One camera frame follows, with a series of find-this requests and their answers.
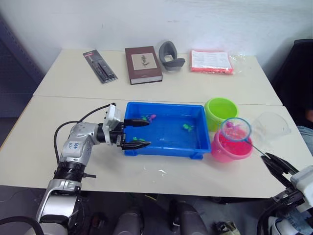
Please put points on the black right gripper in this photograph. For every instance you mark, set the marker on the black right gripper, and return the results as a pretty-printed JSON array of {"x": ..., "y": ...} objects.
[{"x": 291, "y": 197}]

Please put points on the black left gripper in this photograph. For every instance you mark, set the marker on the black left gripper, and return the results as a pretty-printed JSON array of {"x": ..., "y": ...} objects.
[{"x": 119, "y": 137}]

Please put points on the green toy fish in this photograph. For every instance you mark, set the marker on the green toy fish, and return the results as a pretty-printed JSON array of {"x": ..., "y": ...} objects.
[
  {"x": 135, "y": 139},
  {"x": 144, "y": 118},
  {"x": 187, "y": 127}
]

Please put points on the blue-rimmed fish net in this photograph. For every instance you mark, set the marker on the blue-rimmed fish net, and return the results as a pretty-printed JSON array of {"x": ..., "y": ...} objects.
[{"x": 247, "y": 122}]

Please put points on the pink toy fish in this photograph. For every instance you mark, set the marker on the pink toy fish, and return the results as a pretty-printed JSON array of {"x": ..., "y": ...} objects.
[
  {"x": 231, "y": 125},
  {"x": 152, "y": 117}
]

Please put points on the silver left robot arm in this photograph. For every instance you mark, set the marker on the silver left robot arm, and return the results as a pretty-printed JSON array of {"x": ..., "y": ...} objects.
[{"x": 73, "y": 142}]

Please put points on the blue plastic tub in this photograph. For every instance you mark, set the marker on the blue plastic tub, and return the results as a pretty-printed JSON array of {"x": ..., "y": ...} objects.
[{"x": 171, "y": 139}]

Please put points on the clear plastic cup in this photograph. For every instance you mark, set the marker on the clear plastic cup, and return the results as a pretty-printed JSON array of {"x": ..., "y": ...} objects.
[{"x": 271, "y": 124}]

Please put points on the pink plastic bucket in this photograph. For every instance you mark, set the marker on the pink plastic bucket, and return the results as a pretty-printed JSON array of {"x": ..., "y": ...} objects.
[{"x": 225, "y": 154}]

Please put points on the green plastic bucket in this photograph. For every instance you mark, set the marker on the green plastic bucket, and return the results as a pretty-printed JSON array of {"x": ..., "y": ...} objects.
[{"x": 215, "y": 115}]

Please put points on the bystander in blue jeans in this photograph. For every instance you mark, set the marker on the bystander in blue jeans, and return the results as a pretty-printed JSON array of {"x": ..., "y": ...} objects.
[{"x": 306, "y": 139}]

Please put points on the dark red hardcover book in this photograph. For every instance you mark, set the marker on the dark red hardcover book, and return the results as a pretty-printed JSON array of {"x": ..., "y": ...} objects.
[{"x": 143, "y": 63}]

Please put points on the tool in blister pack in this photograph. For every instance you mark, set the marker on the tool in blister pack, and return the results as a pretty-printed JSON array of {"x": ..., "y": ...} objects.
[{"x": 100, "y": 66}]

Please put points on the dark rounded shape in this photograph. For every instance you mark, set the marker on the dark rounded shape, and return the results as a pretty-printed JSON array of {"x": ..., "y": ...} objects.
[
  {"x": 128, "y": 222},
  {"x": 188, "y": 220}
]

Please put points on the grey curved foam holder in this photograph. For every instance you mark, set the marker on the grey curved foam holder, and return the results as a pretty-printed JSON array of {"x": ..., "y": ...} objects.
[{"x": 164, "y": 50}]

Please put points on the red paper packet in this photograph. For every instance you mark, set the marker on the red paper packet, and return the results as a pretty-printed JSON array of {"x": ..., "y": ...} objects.
[{"x": 210, "y": 61}]

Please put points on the clear plastic bag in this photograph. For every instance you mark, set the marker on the clear plastic bag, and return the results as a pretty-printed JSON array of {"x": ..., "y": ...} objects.
[{"x": 237, "y": 63}]

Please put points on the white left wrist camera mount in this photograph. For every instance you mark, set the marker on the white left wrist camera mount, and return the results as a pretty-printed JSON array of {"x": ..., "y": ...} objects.
[{"x": 111, "y": 120}]

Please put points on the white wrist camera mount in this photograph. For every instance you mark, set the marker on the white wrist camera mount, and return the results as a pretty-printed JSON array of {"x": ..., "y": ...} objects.
[
  {"x": 305, "y": 183},
  {"x": 111, "y": 120}
]

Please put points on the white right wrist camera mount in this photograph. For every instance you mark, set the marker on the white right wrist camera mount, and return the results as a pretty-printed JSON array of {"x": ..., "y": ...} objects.
[{"x": 305, "y": 183}]

